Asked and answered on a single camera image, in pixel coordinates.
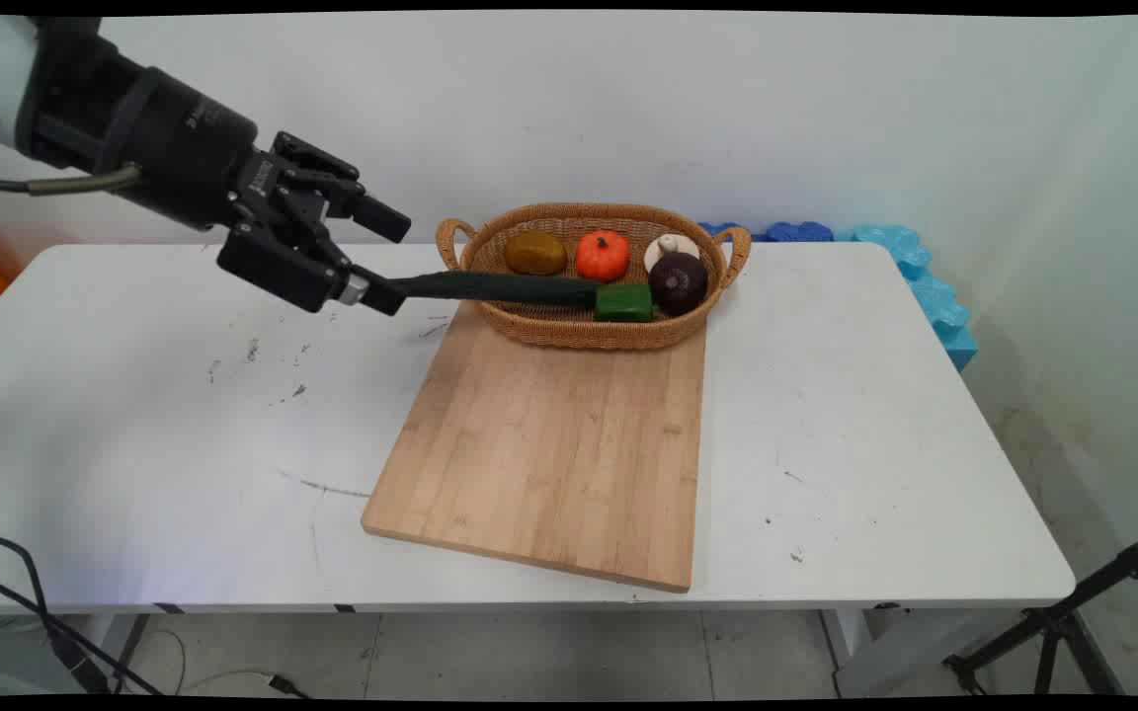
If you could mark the dark green cucumber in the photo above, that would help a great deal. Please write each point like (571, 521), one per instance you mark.
(510, 288)

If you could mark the wooden cutting board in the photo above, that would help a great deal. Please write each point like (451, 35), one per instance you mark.
(549, 454)

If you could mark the orange pumpkin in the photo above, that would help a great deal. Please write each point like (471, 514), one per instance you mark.
(602, 257)

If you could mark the black tripod stand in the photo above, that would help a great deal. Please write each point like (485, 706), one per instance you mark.
(1058, 622)

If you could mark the brown potato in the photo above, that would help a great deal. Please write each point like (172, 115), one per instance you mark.
(534, 254)

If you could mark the light blue foam mat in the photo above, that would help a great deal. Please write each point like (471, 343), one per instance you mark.
(934, 296)

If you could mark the woven wicker basket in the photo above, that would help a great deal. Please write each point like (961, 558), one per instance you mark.
(569, 331)

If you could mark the white mushroom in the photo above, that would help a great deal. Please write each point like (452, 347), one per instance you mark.
(666, 247)

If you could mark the white table leg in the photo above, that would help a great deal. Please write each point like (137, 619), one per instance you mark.
(885, 652)

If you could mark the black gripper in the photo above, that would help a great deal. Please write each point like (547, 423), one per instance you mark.
(194, 158)

